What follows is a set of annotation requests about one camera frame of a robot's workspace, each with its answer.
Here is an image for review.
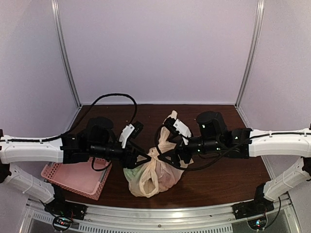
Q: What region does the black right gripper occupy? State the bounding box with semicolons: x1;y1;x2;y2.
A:
157;135;222;170

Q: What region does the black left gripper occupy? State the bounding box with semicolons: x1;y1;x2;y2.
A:
89;139;152;169

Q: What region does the beige plastic bag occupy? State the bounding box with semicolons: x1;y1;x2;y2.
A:
123;110;194;198

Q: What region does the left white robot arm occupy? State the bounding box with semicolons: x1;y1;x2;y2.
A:
0;117;151;216

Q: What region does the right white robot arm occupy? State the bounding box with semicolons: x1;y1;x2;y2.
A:
156;111;311;215

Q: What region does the pink perforated plastic basket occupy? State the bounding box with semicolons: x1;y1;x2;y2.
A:
41;158;112;200

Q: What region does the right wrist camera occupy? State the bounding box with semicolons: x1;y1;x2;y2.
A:
164;117;192;145

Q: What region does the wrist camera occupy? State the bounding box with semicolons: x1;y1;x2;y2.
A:
119;121;144;149
164;117;192;145

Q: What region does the right black camera cable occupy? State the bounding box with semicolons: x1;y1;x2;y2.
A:
154;123;251;171

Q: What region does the black camera cable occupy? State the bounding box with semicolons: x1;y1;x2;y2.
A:
154;123;251;171
0;93;138;144

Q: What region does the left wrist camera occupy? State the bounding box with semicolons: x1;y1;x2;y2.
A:
119;121;144;149

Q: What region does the left black camera cable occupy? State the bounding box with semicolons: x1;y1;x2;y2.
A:
0;93;138;144

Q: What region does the front aluminium rail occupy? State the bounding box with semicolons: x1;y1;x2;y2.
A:
24;191;294;233

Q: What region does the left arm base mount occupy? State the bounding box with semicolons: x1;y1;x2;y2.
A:
41;184;87;233

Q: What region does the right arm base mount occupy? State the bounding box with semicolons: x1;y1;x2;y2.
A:
232;183;274;231

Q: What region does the right aluminium frame post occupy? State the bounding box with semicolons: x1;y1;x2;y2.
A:
235;0;265;109

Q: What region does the aluminium frame post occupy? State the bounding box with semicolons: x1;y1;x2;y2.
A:
235;0;265;109
51;0;81;108

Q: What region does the left aluminium frame post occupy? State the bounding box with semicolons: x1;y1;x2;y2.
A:
51;0;81;108

